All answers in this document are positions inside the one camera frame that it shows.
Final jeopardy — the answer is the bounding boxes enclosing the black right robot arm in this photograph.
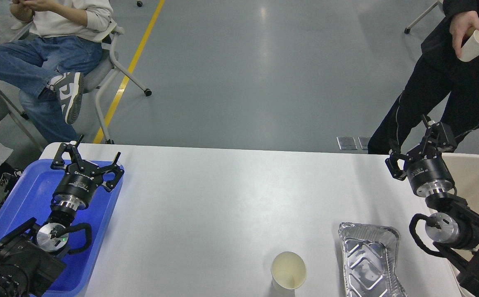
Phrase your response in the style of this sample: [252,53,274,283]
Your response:
[385,115,479,297]

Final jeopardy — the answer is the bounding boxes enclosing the crumpled aluminium foil tray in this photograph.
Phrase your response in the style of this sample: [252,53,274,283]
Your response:
[338,222,408,297]

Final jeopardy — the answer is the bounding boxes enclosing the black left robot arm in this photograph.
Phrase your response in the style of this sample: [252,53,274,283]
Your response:
[0,143,125,297]

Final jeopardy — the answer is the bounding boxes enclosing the floor socket plate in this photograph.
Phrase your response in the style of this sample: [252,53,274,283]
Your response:
[336,137,357,151]
[357,137,371,151]

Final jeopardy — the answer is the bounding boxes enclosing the blue plastic tray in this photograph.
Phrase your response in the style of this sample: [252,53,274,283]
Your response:
[0,159,123,297]

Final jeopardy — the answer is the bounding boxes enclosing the seated person in jeans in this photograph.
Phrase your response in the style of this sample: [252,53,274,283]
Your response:
[0,0,114,143]

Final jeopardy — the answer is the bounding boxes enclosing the white paper cup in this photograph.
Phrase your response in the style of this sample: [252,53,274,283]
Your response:
[459,29,479,62]
[271,251,307,294]

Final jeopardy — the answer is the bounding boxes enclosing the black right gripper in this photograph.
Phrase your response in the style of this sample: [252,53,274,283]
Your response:
[385,115,458,198]

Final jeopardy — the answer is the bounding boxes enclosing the right floor socket plate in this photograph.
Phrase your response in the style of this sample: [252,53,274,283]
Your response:
[357,137,371,151]

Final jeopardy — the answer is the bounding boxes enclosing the far right rolling chair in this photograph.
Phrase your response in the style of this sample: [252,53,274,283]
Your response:
[404,0,443,34]

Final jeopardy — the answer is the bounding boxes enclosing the grey rolling chair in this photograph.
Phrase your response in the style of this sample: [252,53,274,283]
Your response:
[0,20,152,152]

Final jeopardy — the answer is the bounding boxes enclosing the standing person's hand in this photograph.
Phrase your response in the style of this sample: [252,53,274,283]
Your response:
[449,11,479,58]

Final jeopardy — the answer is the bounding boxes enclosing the beige plastic bin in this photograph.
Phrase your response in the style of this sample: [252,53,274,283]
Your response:
[422,153,479,297]

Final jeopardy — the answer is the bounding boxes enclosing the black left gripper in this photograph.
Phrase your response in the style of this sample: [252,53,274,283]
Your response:
[50,134,125,210]

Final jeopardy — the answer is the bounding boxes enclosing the left floor socket plate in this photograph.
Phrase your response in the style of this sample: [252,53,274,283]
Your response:
[336,137,357,151]

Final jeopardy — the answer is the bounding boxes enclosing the standing person in black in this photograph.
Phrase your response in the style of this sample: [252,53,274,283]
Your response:
[368,0,479,155]

